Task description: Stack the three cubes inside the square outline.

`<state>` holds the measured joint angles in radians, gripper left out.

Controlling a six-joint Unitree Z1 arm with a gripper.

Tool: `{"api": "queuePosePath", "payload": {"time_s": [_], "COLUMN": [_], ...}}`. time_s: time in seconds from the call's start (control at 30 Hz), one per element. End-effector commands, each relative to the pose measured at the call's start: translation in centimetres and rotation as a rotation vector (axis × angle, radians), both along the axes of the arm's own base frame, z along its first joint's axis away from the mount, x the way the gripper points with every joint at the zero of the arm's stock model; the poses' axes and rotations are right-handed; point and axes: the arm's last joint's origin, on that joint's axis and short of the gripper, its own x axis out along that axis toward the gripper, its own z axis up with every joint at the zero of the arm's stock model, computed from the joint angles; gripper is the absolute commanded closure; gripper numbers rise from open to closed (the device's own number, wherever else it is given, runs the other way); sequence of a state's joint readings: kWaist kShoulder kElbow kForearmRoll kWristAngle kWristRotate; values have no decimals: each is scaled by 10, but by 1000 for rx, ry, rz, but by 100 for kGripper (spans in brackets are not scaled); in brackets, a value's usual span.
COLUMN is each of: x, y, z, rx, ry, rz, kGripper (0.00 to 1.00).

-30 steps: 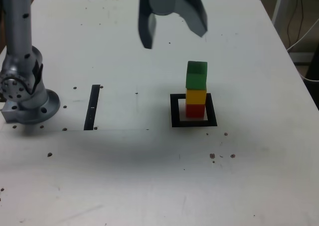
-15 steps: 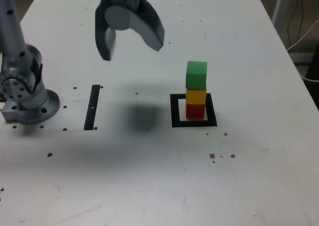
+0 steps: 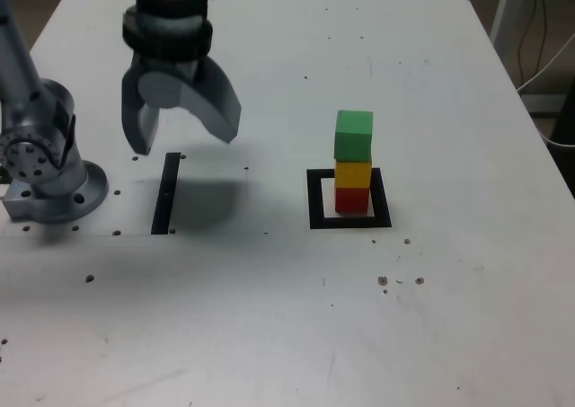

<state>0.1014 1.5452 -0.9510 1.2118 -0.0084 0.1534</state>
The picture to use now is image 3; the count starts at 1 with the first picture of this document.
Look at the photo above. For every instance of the black tape square outline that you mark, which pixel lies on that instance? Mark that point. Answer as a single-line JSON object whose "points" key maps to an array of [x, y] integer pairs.
{"points": [[314, 200]]}

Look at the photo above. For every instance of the yellow cube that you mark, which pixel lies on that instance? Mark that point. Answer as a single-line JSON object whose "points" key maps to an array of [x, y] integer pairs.
{"points": [[352, 175]]}

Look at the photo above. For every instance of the white metal post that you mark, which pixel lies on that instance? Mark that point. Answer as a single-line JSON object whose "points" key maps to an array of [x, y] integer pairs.
{"points": [[502, 7]]}

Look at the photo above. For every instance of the red cube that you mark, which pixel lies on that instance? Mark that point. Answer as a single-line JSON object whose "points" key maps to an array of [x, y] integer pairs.
{"points": [[352, 200]]}

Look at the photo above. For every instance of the black tape strip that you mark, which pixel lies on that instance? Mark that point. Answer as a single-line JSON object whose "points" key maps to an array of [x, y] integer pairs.
{"points": [[165, 191]]}

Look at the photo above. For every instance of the green cube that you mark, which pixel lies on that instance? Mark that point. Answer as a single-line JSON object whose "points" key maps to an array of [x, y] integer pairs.
{"points": [[355, 137]]}

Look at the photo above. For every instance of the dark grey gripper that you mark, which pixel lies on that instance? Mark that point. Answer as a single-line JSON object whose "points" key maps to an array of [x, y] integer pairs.
{"points": [[179, 69]]}

